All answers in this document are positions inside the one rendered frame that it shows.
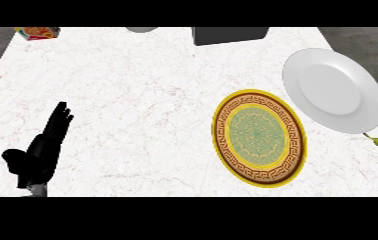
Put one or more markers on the white plate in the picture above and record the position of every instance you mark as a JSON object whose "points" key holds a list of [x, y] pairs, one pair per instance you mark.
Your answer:
{"points": [[332, 88]]}

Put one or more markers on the grey round object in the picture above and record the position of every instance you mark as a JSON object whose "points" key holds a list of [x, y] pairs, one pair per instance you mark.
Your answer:
{"points": [[143, 29]]}

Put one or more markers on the dark grey box appliance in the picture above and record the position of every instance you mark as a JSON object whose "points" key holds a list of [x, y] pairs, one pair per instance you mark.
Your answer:
{"points": [[230, 35]]}

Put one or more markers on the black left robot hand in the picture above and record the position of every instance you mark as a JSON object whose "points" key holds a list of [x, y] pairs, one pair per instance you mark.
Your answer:
{"points": [[44, 147]]}

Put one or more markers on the colourful food box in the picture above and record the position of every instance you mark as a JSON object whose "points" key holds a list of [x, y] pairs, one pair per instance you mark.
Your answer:
{"points": [[39, 32]]}

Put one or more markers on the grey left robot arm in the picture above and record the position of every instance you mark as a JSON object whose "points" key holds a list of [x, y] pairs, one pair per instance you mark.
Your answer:
{"points": [[39, 190]]}

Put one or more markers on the green pear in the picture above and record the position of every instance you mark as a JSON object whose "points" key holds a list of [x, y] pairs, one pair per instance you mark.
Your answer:
{"points": [[373, 138]]}

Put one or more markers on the yellow patterned plate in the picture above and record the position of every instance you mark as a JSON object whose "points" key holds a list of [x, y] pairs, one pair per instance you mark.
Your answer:
{"points": [[259, 138]]}

